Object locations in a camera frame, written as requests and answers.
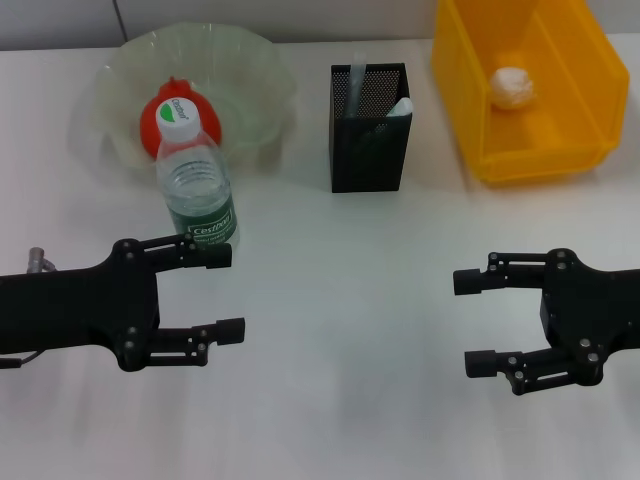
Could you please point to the clear water bottle green label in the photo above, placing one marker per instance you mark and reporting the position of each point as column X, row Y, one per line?
column 197, row 185

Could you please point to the translucent green plastic fruit bowl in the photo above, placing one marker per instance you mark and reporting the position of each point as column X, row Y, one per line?
column 250, row 85

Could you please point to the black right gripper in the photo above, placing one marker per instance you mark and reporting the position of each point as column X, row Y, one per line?
column 595, row 310

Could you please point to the black mesh pen holder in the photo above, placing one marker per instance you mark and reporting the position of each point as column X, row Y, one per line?
column 367, row 155

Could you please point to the orange knitted toy fruit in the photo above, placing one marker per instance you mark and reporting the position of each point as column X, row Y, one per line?
column 150, row 125

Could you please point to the silver marker pen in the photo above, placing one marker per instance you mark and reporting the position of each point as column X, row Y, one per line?
column 356, row 85

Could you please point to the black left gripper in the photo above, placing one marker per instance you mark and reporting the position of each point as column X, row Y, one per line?
column 75, row 310

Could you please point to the green white-tipped swab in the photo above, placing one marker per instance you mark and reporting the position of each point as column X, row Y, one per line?
column 402, row 107

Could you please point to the yellow plastic bin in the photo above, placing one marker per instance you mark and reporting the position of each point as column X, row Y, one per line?
column 550, row 130

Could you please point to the white paper ball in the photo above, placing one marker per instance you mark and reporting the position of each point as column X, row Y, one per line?
column 511, row 87

